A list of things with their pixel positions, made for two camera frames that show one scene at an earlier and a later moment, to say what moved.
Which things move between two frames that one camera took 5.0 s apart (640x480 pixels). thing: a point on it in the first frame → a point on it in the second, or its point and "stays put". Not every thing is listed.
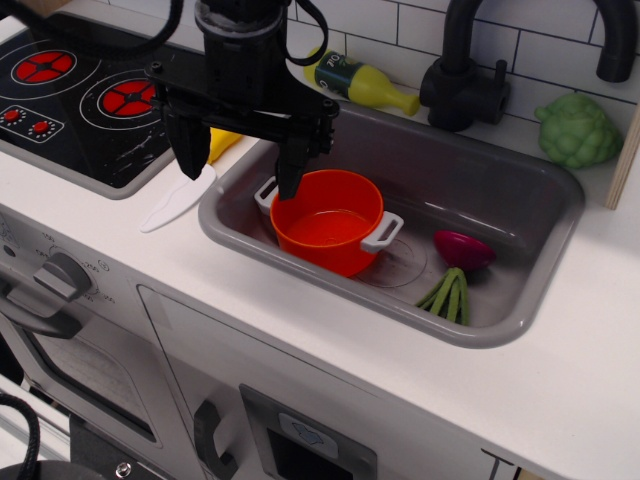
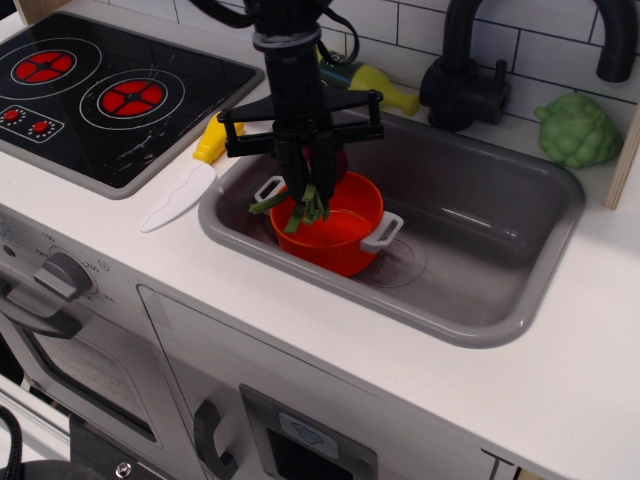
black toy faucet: x=456 y=91 stays put
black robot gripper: x=248 y=82 → x=297 y=112
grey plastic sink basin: x=522 y=201 stays put
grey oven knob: x=64 y=276 stays put
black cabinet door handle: x=206 y=420 stays put
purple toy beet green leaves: x=460 y=253 → x=308 y=198
